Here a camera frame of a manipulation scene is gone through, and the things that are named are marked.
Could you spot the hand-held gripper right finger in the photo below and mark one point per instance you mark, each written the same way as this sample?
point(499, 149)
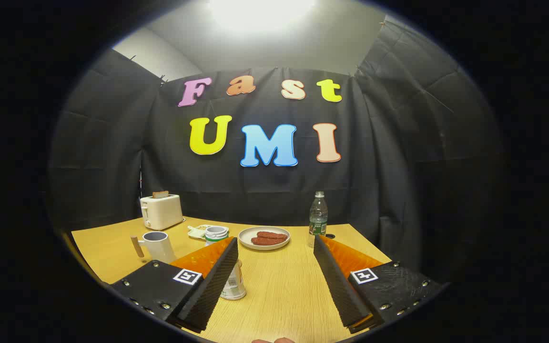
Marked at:
point(339, 286)

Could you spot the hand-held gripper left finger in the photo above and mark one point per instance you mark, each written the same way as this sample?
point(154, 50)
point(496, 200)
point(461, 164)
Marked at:
point(212, 290)

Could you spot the white juice bottle green label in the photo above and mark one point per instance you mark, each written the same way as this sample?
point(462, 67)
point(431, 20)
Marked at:
point(234, 286)

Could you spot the clear plastic water bottle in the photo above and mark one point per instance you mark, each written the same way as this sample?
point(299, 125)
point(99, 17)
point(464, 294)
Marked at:
point(318, 214)

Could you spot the wooden table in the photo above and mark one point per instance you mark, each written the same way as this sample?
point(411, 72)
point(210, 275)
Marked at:
point(284, 286)

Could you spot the small white divided dish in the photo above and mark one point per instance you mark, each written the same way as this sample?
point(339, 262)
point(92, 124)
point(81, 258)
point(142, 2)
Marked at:
point(196, 232)

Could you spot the round white plate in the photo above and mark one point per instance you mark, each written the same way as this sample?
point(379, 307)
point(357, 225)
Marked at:
point(246, 236)

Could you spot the red-brown sausage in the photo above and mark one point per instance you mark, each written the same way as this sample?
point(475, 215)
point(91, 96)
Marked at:
point(265, 241)
point(274, 235)

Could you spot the cream white toaster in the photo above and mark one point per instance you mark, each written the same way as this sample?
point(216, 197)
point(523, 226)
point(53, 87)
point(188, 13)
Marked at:
point(165, 212)

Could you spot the toasted bread slice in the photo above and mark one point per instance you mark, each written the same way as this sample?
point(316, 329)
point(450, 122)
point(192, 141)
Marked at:
point(160, 194)

